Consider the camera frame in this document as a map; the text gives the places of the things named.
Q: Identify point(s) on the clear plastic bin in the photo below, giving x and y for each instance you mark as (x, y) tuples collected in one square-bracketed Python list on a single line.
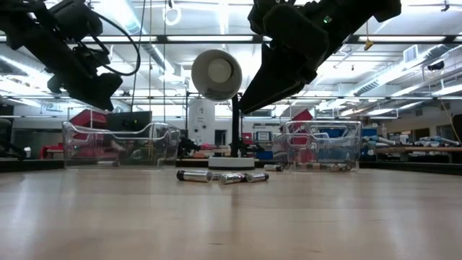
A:
[(325, 144), (90, 144)]

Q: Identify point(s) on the red tool cabinet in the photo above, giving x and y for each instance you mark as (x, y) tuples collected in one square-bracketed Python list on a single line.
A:
[(86, 121)]

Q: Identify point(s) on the wooden workbench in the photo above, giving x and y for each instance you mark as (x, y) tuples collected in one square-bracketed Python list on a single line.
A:
[(418, 148)]

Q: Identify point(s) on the white desk lamp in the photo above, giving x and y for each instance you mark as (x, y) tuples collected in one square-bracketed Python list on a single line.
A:
[(216, 72)]

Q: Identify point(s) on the copper black battery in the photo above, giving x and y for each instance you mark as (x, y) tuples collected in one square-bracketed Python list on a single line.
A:
[(314, 167), (334, 167), (347, 167)]

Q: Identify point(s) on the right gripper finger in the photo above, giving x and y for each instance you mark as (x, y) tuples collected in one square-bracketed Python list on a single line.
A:
[(285, 72)]

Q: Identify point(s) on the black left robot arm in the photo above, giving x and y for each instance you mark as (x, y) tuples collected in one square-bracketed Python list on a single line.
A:
[(39, 39)]

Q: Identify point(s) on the silver black battery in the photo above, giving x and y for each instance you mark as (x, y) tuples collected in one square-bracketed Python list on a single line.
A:
[(273, 167), (231, 178), (108, 163), (257, 177), (195, 176), (216, 176)]

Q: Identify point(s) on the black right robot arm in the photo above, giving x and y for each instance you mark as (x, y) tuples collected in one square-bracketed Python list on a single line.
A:
[(386, 9)]

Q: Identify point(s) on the black monitor screen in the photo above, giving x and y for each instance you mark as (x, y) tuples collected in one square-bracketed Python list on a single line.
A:
[(128, 121)]

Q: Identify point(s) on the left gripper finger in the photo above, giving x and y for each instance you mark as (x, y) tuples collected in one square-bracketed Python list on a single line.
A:
[(95, 90)]

